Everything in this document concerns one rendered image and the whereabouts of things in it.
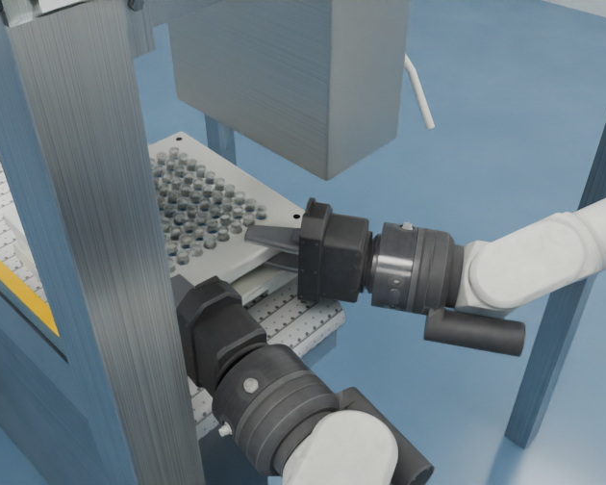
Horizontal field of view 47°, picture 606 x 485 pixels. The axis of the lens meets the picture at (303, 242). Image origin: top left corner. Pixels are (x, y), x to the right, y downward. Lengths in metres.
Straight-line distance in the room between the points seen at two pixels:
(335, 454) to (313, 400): 0.06
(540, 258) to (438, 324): 0.12
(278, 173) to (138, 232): 2.23
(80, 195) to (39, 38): 0.09
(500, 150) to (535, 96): 0.48
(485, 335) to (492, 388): 1.28
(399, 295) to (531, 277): 0.12
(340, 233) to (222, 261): 0.12
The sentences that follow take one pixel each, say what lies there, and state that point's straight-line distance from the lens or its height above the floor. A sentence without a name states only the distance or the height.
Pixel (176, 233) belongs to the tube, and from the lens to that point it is 0.74.
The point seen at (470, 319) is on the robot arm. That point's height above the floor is 1.02.
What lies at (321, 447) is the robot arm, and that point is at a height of 1.09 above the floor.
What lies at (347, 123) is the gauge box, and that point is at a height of 1.20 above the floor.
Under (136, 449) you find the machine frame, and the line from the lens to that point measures 0.54.
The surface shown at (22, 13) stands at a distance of 0.33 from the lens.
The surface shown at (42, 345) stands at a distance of 0.87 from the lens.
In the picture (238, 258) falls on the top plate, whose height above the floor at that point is 1.05.
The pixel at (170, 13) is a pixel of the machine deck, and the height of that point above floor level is 1.35.
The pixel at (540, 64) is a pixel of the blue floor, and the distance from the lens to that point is 3.56.
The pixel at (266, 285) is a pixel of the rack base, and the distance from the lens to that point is 0.77.
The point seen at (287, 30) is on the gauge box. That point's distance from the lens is 0.61.
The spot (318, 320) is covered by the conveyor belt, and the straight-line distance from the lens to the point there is 0.81.
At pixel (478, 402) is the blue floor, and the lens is 1.95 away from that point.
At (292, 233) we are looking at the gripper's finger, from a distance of 0.73.
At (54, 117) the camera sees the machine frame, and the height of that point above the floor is 1.36.
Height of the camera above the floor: 1.53
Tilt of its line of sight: 41 degrees down
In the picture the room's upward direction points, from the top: straight up
